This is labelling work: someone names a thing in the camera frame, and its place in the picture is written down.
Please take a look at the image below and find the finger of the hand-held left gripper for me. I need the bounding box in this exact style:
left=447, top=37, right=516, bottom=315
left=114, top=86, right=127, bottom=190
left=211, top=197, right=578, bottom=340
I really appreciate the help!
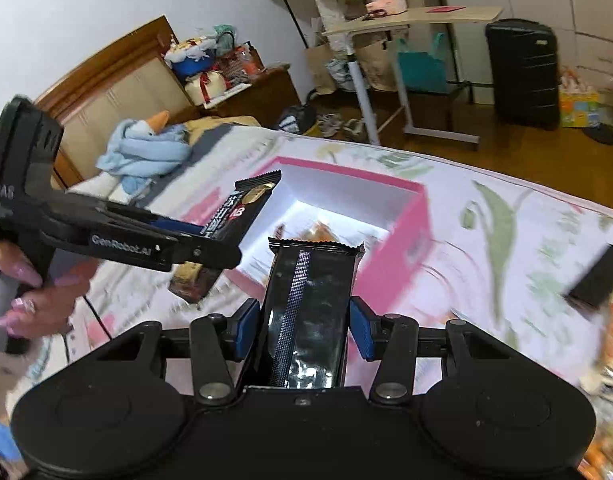
left=36, top=219, right=243, bottom=274
left=66, top=191, right=208, bottom=237

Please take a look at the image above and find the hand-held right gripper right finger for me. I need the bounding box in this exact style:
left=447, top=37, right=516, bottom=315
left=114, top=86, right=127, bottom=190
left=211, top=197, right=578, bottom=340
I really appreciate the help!
left=349, top=296, right=517, bottom=405

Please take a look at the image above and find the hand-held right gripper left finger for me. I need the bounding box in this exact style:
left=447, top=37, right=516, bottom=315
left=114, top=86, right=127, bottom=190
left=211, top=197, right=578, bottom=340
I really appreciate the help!
left=94, top=299, right=261, bottom=406

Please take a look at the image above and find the black snack packet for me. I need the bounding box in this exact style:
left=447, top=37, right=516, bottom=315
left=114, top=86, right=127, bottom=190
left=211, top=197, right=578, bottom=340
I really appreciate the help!
left=563, top=244, right=613, bottom=311
left=255, top=237, right=365, bottom=391

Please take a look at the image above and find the large clear peanut bag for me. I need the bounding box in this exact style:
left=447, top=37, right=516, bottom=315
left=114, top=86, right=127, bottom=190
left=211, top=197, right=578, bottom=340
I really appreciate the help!
left=274, top=220, right=339, bottom=242

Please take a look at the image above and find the black cracker packet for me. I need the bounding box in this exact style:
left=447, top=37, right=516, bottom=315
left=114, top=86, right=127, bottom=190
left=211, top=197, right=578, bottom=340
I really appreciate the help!
left=169, top=170, right=283, bottom=304

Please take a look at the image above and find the pink cardboard box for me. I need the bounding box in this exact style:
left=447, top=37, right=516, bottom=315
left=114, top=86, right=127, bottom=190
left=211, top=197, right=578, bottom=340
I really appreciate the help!
left=231, top=156, right=433, bottom=313

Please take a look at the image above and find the small clear peanut bag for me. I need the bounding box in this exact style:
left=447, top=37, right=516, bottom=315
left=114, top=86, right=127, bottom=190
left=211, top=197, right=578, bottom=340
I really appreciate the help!
left=581, top=422, right=613, bottom=480

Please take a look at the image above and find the person's left hand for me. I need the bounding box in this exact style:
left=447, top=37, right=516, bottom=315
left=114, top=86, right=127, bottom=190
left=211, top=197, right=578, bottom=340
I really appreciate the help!
left=0, top=237, right=96, bottom=341

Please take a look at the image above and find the blue plush toy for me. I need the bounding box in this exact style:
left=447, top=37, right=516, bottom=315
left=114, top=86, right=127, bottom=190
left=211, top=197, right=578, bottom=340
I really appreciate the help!
left=96, top=120, right=192, bottom=193

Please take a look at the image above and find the white goose plush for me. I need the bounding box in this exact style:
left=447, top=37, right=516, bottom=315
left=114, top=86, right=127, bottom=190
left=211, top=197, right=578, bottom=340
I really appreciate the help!
left=69, top=111, right=170, bottom=206

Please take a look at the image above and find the wooden headboard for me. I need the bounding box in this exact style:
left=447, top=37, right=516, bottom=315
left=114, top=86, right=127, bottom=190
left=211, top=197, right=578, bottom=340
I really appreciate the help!
left=0, top=15, right=194, bottom=187

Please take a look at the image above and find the grey and yellow quilt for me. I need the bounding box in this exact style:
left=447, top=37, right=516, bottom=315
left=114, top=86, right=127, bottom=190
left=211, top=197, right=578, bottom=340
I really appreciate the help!
left=151, top=115, right=262, bottom=171

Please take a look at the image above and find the cream bag with red ribbon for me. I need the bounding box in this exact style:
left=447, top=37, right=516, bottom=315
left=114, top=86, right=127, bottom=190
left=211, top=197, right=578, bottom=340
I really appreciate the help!
left=184, top=70, right=232, bottom=107

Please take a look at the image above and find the blue gift basket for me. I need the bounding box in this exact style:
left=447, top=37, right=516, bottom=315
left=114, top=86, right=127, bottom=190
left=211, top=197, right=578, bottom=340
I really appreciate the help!
left=165, top=35, right=220, bottom=81

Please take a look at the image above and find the wooden nightstand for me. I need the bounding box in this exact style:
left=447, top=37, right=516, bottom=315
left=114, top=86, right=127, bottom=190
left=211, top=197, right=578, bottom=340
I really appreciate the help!
left=204, top=67, right=302, bottom=131

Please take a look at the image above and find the red gift box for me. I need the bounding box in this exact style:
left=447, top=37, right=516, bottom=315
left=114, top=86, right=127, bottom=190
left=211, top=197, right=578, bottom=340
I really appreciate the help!
left=216, top=42, right=264, bottom=83

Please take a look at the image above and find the black bag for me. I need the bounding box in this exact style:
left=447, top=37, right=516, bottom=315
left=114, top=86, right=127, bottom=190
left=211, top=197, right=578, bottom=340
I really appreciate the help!
left=276, top=102, right=317, bottom=133

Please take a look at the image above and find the white sneaker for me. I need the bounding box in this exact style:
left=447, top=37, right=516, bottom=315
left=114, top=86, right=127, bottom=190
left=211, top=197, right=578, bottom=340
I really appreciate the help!
left=343, top=117, right=368, bottom=142
left=316, top=112, right=344, bottom=138

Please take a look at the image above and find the brown paper bag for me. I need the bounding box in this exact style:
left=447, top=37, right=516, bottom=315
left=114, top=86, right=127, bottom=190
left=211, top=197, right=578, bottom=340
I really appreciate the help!
left=359, top=40, right=394, bottom=91
left=305, top=42, right=337, bottom=96

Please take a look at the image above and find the white green plastic bag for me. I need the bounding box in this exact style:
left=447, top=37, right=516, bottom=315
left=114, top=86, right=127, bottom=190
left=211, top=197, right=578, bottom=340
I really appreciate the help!
left=325, top=57, right=357, bottom=93

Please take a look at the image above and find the black clothes rack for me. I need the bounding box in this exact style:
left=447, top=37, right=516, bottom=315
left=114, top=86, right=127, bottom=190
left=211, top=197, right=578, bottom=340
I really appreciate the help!
left=281, top=0, right=312, bottom=51

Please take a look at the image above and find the teal tote bag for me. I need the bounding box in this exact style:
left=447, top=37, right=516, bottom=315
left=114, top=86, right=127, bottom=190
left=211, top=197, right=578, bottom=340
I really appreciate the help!
left=396, top=34, right=449, bottom=95

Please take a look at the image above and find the black suitcase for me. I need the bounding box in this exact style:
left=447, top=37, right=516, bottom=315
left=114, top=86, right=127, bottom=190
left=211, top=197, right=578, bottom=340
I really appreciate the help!
left=485, top=19, right=561, bottom=131

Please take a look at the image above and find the black round floor object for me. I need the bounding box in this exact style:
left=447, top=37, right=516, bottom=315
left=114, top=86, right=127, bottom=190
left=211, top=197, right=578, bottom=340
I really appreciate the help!
left=583, top=125, right=613, bottom=146

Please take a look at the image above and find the colourful gift bag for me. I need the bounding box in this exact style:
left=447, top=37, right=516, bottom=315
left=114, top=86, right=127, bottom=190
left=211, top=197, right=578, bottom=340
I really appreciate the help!
left=559, top=72, right=613, bottom=128

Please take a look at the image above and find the rolling wooden side table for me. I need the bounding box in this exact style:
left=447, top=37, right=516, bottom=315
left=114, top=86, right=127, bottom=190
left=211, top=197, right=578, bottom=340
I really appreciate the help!
left=321, top=6, right=503, bottom=152

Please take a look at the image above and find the pink tissue box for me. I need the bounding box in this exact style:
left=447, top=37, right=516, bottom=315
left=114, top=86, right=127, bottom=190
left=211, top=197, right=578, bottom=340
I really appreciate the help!
left=365, top=0, right=407, bottom=15

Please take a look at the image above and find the white wardrobe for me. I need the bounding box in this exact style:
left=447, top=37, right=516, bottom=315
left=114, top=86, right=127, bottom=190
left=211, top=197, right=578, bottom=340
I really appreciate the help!
left=431, top=0, right=613, bottom=106

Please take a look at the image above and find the black cable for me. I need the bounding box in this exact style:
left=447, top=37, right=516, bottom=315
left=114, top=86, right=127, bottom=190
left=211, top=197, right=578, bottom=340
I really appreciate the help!
left=61, top=294, right=113, bottom=361

